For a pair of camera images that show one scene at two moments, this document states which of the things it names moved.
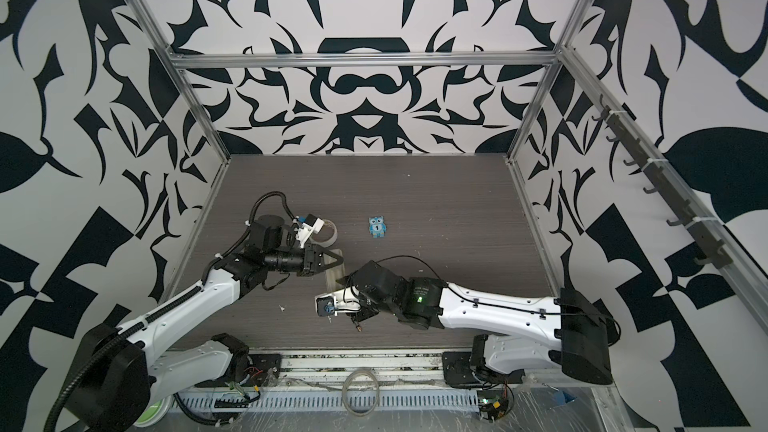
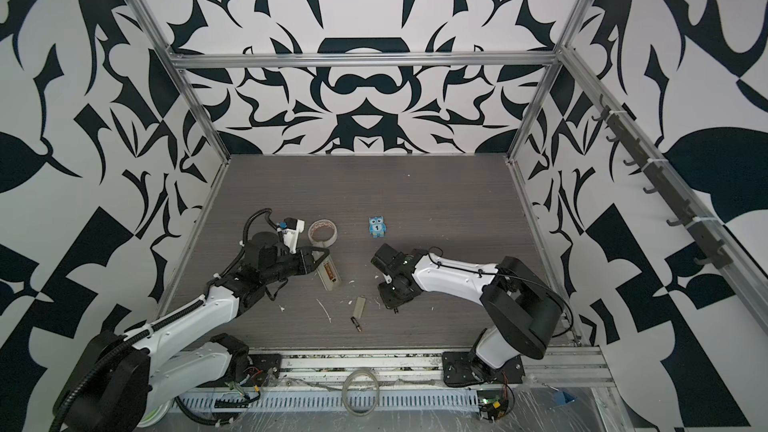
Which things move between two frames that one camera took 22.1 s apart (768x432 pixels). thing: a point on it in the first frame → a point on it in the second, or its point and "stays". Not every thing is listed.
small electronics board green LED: [492, 404] stays
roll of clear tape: [328, 243] stays
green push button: [154, 412] stays
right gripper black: [353, 278] → [387, 300]
